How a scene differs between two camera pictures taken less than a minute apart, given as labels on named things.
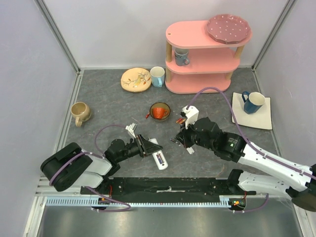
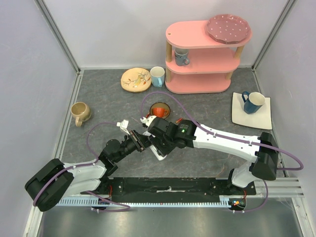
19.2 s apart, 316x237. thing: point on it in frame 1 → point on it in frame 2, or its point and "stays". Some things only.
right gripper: x=184 y=138 → x=156 y=148
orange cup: x=159 y=112 stays
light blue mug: x=157 y=76 stays
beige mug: x=80 y=111 stays
